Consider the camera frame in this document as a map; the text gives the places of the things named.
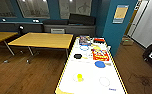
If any yellow cup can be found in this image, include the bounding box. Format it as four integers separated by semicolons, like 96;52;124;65
76;73;84;82

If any open cardboard box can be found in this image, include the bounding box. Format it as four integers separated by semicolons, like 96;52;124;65
120;36;134;46

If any white bowl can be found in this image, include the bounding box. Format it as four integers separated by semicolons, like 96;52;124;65
79;44;91;51

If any dark grey sofa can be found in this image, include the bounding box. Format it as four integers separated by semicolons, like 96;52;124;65
42;12;98;36

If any flat red object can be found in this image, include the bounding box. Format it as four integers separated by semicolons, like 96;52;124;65
93;37;106;44

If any red orange game box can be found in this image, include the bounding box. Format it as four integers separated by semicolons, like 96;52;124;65
91;48;111;62

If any blue bowl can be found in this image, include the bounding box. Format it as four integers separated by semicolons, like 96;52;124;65
94;60;107;69

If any air hockey table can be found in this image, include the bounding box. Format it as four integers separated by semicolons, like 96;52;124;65
54;35;128;94

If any yellow wooden table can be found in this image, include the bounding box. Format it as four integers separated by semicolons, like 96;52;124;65
7;31;75;64
0;30;19;57

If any framed interior window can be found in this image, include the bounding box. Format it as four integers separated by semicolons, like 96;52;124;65
16;0;51;19
58;0;93;20
0;0;18;18

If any brown wooden door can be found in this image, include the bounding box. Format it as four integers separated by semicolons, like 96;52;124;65
126;7;140;37

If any long dark grey bench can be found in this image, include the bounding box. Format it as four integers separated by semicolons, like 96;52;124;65
0;21;44;34

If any pale framed wall sign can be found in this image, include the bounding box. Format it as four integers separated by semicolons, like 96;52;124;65
112;4;130;25

